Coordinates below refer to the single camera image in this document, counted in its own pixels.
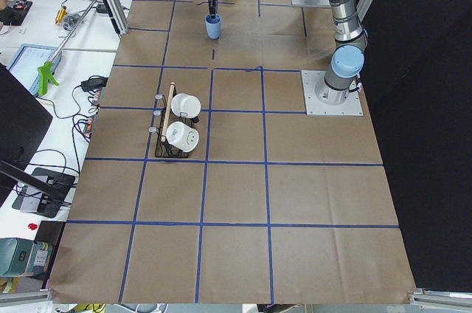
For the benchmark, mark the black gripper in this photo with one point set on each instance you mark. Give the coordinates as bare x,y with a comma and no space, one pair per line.
211,0

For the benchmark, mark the white mug upper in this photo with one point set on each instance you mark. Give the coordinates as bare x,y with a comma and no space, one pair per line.
185,105

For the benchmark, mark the white mug lower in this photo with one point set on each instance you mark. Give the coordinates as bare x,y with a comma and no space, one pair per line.
182,136

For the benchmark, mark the green device box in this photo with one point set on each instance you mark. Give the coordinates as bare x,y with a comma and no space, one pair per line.
24,257

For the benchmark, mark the black wire cup rack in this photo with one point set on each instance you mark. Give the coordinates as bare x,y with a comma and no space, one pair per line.
166,117

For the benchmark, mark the light blue plastic cup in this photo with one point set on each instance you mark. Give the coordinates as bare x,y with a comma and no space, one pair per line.
213,26

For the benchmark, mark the green grabber tool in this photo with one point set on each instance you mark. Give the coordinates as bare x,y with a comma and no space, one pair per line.
62,43

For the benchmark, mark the yellow handled screwdriver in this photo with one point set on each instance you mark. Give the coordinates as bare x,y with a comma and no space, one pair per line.
61,14

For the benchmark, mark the black power adapter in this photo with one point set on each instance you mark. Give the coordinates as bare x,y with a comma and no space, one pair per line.
93,83

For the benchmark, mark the black monitor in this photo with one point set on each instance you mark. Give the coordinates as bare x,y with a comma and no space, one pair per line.
24,122

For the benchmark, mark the white mug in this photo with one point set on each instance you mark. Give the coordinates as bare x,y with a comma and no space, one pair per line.
185,105
182,136

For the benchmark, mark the blue framed tablet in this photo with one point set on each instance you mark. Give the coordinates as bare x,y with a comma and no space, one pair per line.
34,67

